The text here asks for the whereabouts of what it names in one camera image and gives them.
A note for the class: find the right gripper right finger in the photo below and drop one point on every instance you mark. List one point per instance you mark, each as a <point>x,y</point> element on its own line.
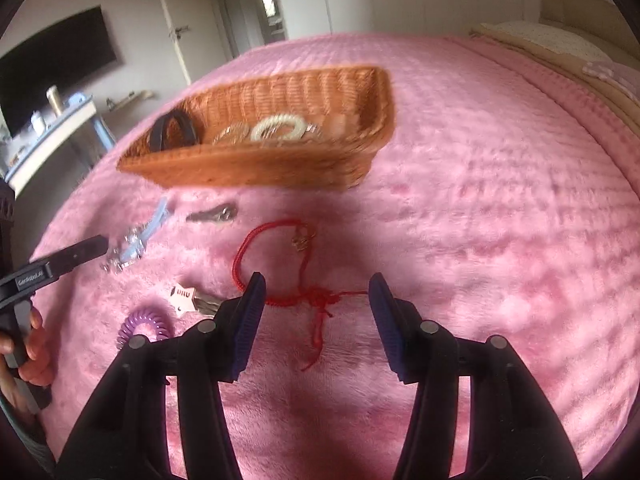
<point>514,431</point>

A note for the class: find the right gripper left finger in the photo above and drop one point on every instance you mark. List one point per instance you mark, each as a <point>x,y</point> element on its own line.
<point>121,432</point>

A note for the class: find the light blue hair clip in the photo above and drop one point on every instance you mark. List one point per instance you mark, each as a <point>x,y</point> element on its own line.
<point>160,216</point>

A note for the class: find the silver rhinestone jewelry piece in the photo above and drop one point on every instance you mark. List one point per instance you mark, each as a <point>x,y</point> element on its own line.
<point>128,251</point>

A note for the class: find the person's left hand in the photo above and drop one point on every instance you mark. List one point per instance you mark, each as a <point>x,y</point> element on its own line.
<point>37,371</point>

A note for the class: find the white blue desk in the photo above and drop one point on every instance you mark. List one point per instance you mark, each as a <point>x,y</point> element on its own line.
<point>82,109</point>

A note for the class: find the white bottle on desk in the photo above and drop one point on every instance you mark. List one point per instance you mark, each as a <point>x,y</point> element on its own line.
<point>38,123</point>

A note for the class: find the beige cylinder cup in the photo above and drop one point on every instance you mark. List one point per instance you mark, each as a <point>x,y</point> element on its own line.
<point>55,100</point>

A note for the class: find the grey metal hair clip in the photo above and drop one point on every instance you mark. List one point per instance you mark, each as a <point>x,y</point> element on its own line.
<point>220,213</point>

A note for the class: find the pink plush bedspread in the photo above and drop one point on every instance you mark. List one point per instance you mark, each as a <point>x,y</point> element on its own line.
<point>506,202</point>

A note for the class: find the silver rhinestone brooch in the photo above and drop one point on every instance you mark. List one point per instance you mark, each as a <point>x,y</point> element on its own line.
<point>235,133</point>

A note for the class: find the white room door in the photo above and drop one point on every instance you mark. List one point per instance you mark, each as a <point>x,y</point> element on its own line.
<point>196,31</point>

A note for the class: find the brown wicker basket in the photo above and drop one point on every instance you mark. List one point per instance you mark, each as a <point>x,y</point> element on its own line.
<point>318,128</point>

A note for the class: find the white dotted pillow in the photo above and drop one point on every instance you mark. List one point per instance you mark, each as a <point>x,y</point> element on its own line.
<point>554,39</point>

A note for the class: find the beige headboard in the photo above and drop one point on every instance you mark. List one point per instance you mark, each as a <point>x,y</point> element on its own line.
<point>595,20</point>

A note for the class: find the small wall shelf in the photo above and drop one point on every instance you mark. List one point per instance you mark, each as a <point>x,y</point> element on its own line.
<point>130,98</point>

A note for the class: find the black wall television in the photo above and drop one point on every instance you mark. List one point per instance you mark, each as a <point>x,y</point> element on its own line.
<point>62,55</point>

